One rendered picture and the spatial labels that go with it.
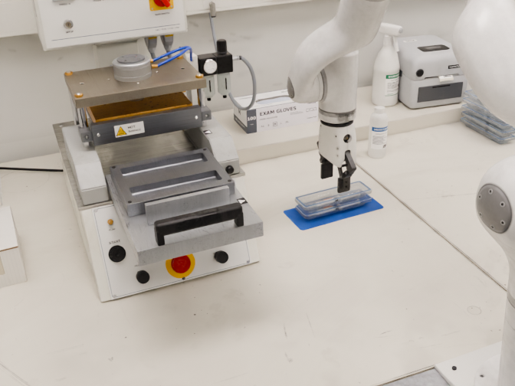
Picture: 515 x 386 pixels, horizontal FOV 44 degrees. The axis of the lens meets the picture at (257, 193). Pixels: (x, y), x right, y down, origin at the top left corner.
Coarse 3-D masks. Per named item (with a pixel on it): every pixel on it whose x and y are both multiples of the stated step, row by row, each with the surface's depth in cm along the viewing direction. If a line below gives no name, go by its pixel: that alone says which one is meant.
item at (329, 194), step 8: (352, 184) 156; (360, 184) 156; (320, 192) 153; (328, 192) 153; (336, 192) 153; (344, 192) 152; (352, 192) 152; (360, 192) 152; (304, 200) 150; (312, 200) 150; (320, 200) 150; (328, 200) 150
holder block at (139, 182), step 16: (144, 160) 126; (160, 160) 125; (176, 160) 126; (192, 160) 128; (208, 160) 125; (112, 176) 123; (128, 176) 123; (144, 176) 119; (160, 176) 119; (176, 176) 119; (192, 176) 120; (208, 176) 121; (224, 176) 118; (128, 192) 114; (144, 192) 117; (160, 192) 114; (176, 192) 114; (192, 192) 114; (128, 208) 111; (144, 208) 112
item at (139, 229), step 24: (216, 192) 111; (120, 216) 114; (144, 216) 112; (168, 216) 109; (144, 240) 105; (168, 240) 104; (192, 240) 105; (216, 240) 107; (240, 240) 109; (144, 264) 104
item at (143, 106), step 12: (156, 96) 138; (168, 96) 138; (180, 96) 138; (96, 108) 134; (108, 108) 133; (120, 108) 133; (132, 108) 133; (144, 108) 133; (156, 108) 132; (168, 108) 133; (96, 120) 128
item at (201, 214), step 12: (228, 204) 106; (240, 204) 106; (180, 216) 103; (192, 216) 103; (204, 216) 104; (216, 216) 105; (228, 216) 106; (240, 216) 106; (156, 228) 102; (168, 228) 102; (180, 228) 103; (192, 228) 104; (156, 240) 103
